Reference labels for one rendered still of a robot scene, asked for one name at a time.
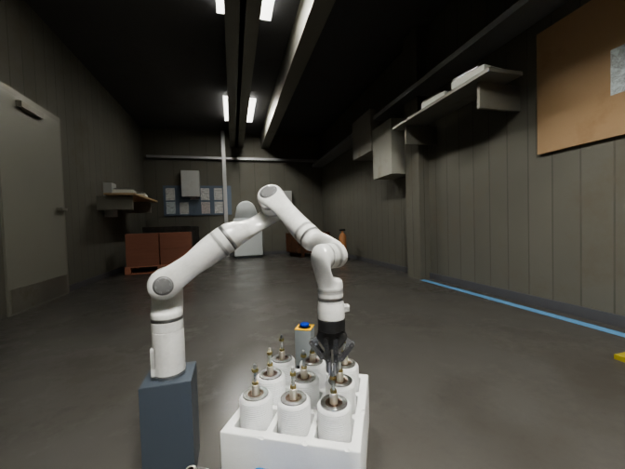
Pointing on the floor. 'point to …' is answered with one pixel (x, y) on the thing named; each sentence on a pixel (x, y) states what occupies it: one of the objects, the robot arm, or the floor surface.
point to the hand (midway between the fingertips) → (332, 368)
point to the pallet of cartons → (154, 250)
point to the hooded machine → (253, 248)
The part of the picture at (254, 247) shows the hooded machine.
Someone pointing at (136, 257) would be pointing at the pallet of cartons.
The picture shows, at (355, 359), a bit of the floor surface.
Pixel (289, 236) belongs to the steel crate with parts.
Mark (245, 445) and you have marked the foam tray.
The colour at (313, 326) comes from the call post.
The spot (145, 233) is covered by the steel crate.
